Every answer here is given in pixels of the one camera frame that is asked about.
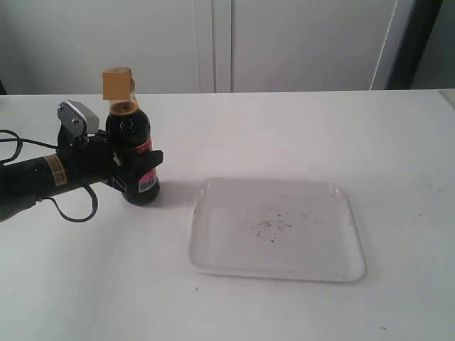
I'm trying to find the white plastic tray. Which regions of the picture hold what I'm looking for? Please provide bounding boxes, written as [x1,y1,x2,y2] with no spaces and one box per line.
[188,178,365,283]

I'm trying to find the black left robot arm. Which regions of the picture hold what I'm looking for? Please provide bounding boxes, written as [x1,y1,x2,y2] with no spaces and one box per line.
[1,131,164,223]

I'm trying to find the dark soy sauce bottle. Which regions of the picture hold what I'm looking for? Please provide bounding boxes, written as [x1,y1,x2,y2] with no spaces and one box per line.
[102,67,160,206]

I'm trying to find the white background cabinet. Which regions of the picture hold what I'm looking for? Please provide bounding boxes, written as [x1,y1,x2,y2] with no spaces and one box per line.
[1,1,414,94]

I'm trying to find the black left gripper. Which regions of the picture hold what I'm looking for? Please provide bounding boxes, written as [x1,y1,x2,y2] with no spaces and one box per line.
[56,129,164,195]

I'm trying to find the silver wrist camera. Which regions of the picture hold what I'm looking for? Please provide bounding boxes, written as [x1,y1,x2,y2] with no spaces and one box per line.
[58,99,100,141]

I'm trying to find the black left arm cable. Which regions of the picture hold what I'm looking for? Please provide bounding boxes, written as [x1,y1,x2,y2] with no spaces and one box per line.
[0,129,98,223]

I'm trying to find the white cable on wall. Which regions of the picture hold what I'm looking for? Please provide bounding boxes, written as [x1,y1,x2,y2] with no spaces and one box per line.
[368,0,400,92]

